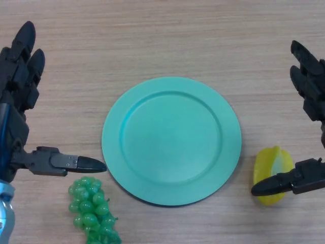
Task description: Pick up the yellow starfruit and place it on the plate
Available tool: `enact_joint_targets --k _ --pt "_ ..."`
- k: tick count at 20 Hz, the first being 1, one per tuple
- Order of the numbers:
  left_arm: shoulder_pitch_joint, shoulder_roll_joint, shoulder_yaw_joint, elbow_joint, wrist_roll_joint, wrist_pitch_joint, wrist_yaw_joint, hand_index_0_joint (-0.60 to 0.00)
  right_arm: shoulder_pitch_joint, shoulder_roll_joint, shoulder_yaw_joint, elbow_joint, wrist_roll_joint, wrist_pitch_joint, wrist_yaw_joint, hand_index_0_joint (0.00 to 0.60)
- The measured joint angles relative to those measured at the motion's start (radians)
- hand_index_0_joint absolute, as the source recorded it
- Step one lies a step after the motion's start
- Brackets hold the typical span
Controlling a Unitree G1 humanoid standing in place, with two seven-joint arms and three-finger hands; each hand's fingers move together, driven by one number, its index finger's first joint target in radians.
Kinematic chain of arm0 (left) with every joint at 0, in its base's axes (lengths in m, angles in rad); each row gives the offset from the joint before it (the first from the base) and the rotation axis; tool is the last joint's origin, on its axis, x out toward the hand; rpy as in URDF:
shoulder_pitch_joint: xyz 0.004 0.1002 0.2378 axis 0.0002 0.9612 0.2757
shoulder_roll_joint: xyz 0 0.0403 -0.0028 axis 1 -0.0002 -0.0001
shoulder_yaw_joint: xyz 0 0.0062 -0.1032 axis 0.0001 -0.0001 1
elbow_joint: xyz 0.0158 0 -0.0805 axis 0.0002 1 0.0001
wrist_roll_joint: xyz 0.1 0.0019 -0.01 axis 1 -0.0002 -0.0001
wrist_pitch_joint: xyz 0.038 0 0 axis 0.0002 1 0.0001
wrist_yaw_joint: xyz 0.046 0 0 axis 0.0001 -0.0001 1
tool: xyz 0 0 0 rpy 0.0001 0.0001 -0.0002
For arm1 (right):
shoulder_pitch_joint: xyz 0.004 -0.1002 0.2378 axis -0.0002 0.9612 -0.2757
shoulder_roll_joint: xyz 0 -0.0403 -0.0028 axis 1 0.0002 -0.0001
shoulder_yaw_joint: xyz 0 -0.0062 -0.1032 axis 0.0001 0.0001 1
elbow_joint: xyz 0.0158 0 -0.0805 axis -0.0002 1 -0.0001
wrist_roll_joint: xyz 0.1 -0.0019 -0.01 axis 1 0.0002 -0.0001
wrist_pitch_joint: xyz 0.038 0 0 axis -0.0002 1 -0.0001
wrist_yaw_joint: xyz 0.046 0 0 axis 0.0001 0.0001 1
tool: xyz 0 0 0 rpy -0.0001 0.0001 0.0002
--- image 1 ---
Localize yellow starfruit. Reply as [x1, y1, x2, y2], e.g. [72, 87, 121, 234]
[253, 145, 295, 206]

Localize green round plate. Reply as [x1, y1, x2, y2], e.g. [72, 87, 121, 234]
[101, 76, 242, 207]

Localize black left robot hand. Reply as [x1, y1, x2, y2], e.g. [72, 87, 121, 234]
[0, 20, 107, 184]

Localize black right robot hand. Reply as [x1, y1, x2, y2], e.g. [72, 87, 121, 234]
[250, 40, 325, 197]

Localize green grape bunch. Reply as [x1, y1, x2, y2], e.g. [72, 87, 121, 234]
[68, 176, 122, 244]

